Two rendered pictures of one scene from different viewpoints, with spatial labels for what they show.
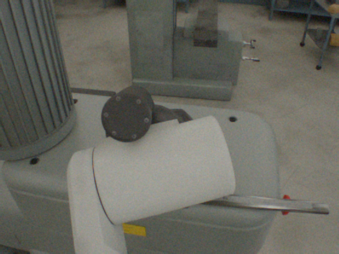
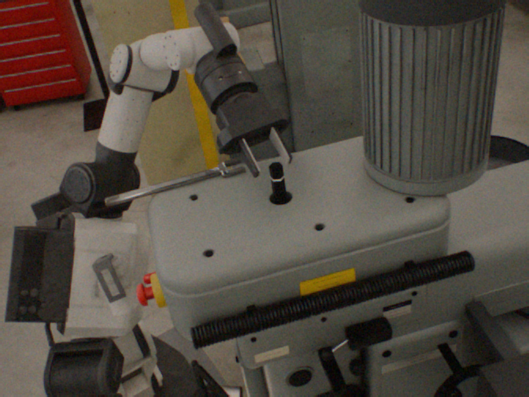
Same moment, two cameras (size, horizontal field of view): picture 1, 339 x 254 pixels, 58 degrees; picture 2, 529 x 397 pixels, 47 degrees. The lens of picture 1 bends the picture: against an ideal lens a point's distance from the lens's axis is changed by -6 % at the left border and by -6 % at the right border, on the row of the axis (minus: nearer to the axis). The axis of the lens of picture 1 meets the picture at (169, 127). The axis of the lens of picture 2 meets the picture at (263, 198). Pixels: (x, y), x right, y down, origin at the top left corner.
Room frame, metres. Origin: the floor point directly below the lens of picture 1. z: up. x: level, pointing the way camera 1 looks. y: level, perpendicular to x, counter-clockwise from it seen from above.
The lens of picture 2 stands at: (1.13, -0.24, 2.49)
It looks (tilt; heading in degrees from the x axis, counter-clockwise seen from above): 38 degrees down; 161
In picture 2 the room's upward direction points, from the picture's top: 9 degrees counter-clockwise
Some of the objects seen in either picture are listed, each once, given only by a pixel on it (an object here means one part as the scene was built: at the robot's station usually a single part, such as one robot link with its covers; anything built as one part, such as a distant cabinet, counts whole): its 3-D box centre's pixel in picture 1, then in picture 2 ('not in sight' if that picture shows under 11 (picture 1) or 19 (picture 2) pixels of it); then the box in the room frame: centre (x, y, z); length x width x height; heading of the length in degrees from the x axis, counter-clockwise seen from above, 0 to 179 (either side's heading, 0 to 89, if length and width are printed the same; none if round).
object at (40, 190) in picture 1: (146, 170); (294, 231); (0.41, 0.04, 1.81); 0.47 x 0.26 x 0.16; 80
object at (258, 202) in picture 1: (246, 201); (175, 183); (0.27, -0.11, 1.89); 0.24 x 0.04 x 0.01; 82
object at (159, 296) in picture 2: not in sight; (160, 290); (0.36, -0.20, 1.76); 0.06 x 0.02 x 0.06; 170
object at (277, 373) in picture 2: not in sight; (305, 357); (0.41, 0.03, 1.47); 0.21 x 0.19 x 0.32; 170
